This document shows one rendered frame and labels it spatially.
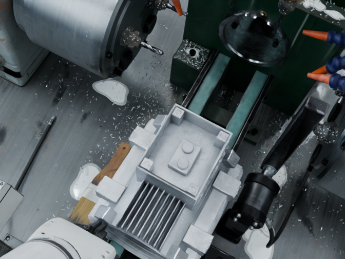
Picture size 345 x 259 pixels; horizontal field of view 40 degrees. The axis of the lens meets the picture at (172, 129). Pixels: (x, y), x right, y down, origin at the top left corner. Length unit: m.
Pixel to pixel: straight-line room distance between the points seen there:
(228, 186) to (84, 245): 0.26
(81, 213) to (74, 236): 0.40
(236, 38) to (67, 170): 0.46
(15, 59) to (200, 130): 0.49
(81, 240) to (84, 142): 0.49
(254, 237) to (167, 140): 0.38
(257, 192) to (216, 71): 0.33
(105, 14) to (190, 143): 0.27
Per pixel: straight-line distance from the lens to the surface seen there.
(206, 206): 0.77
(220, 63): 1.05
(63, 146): 1.09
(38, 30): 0.92
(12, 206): 0.80
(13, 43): 1.04
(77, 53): 0.89
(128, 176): 0.77
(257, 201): 0.81
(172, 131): 0.75
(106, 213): 0.73
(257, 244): 1.04
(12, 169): 1.09
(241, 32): 0.97
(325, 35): 0.80
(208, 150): 0.74
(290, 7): 0.71
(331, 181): 0.85
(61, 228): 0.64
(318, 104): 0.66
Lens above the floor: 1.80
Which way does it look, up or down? 66 degrees down
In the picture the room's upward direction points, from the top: 10 degrees clockwise
